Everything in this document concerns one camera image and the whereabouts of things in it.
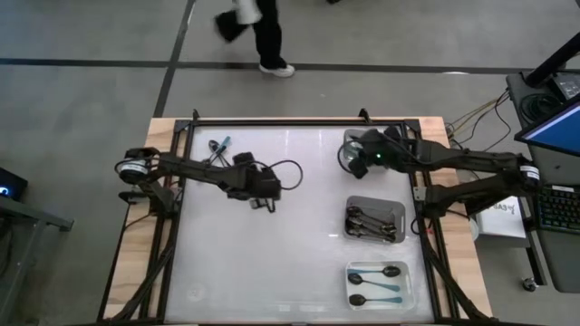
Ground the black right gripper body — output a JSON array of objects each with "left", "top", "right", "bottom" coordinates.
[{"left": 357, "top": 128, "right": 411, "bottom": 172}]

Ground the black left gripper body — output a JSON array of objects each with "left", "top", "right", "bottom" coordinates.
[{"left": 226, "top": 152, "right": 262, "bottom": 200}]

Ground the grey plastic bin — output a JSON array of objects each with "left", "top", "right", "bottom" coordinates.
[{"left": 343, "top": 194, "right": 408, "bottom": 245}]

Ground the white plastic bin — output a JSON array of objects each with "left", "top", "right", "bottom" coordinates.
[{"left": 344, "top": 260, "right": 417, "bottom": 312}]

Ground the white printed box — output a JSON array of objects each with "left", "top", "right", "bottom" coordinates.
[{"left": 474, "top": 197, "right": 527, "bottom": 240}]

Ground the person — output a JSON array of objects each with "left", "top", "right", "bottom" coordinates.
[{"left": 213, "top": 0, "right": 296, "bottom": 79}]

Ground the blue-screen computer monitor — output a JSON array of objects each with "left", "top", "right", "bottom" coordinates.
[{"left": 514, "top": 93, "right": 580, "bottom": 158}]

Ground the black backlit keyboard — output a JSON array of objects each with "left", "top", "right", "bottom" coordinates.
[{"left": 536, "top": 184, "right": 580, "bottom": 235}]

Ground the black monitor pole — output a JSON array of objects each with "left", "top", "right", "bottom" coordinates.
[{"left": 524, "top": 30, "right": 580, "bottom": 88}]

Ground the black power adapter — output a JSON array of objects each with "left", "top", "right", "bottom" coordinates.
[{"left": 549, "top": 72, "right": 580, "bottom": 101}]

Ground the grey equipment cart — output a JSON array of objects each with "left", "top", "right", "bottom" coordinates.
[{"left": 505, "top": 71, "right": 580, "bottom": 294}]

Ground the grey side table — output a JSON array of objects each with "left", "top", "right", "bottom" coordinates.
[{"left": 0, "top": 194, "right": 76, "bottom": 321}]

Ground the black device with blue light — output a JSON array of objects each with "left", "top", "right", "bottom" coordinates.
[{"left": 0, "top": 166, "right": 29, "bottom": 204}]

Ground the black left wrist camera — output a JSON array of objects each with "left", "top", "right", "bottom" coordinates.
[{"left": 259, "top": 168, "right": 283, "bottom": 201}]

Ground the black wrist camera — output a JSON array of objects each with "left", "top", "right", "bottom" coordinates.
[
  {"left": 259, "top": 168, "right": 283, "bottom": 201},
  {"left": 348, "top": 155, "right": 371, "bottom": 180}
]

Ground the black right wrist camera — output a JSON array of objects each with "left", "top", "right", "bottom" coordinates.
[{"left": 348, "top": 155, "right": 371, "bottom": 180}]

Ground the black left camera cable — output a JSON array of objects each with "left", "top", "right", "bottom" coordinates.
[{"left": 266, "top": 158, "right": 305, "bottom": 192}]

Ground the black camera cable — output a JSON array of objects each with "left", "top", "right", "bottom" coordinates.
[
  {"left": 266, "top": 158, "right": 305, "bottom": 192},
  {"left": 336, "top": 137, "right": 364, "bottom": 177}
]

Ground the black right camera cable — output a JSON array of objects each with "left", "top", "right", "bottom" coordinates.
[{"left": 336, "top": 137, "right": 364, "bottom": 177}]

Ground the yellow and black cable bundle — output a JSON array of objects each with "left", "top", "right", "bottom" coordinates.
[{"left": 445, "top": 88, "right": 516, "bottom": 155}]

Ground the black aluminium table frame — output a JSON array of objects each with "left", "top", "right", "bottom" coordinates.
[{"left": 97, "top": 107, "right": 493, "bottom": 326}]

